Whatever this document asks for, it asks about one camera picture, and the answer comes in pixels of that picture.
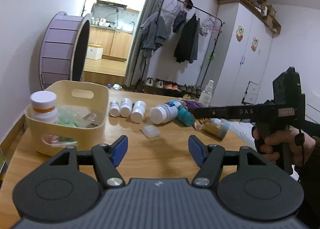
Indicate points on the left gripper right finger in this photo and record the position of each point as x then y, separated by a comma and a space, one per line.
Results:
244, 182

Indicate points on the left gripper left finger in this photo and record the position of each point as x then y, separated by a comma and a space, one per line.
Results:
70, 183

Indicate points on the green snack packet bag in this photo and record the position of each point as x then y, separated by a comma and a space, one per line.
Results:
69, 117

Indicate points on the white orange-label pill bottle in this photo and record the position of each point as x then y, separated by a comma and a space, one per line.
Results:
43, 106

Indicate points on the teal lidded jar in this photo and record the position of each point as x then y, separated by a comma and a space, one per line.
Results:
185, 117

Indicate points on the large white blue-label bottle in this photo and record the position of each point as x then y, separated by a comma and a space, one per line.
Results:
166, 112

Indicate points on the toothpick jar blue lid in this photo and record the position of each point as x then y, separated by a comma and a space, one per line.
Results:
216, 127

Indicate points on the person's right hand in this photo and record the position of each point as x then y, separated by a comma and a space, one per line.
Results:
267, 146

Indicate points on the white wardrobe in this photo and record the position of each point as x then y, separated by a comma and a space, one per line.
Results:
241, 56

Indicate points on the clear spray bottle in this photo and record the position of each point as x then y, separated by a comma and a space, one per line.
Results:
206, 94

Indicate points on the cream plastic storage bin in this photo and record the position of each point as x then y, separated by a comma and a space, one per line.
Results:
81, 113

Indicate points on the small white bottle left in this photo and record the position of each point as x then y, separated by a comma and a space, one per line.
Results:
114, 108

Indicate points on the small white bottle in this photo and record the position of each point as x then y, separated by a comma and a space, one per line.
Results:
138, 112
125, 107
114, 108

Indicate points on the black clothes rack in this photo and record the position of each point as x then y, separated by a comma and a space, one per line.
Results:
190, 22

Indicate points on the small white bottle middle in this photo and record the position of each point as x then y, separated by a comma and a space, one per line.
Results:
125, 107

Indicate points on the small translucent plastic box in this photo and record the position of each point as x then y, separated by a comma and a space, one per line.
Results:
151, 131

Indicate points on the small white bottle right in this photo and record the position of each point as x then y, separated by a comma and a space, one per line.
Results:
138, 112

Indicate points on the purple cat exercise wheel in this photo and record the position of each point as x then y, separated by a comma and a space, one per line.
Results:
64, 49

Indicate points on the white foam box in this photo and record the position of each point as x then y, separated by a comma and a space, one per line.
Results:
94, 51

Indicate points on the grey curtain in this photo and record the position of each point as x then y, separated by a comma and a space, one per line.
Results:
138, 53

